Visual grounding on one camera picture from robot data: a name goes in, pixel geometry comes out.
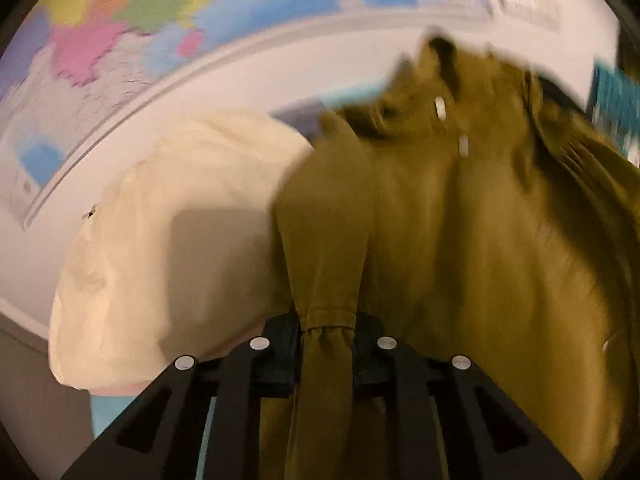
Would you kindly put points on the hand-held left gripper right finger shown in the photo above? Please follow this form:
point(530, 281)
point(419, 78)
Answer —
point(367, 360)

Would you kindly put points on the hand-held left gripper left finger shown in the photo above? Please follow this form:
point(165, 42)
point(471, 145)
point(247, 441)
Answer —
point(280, 360)

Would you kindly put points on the olive green garment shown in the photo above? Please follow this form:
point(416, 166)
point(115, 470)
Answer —
point(475, 260)

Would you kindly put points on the cream cloth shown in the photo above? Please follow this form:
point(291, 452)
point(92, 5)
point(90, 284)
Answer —
point(150, 285)

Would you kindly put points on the black garment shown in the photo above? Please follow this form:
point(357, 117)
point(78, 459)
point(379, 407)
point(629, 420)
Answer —
point(562, 92)

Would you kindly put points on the teal printed cloth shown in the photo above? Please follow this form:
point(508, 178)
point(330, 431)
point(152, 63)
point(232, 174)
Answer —
point(617, 105)

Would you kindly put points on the colourful wall map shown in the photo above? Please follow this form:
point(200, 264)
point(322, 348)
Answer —
point(125, 10)

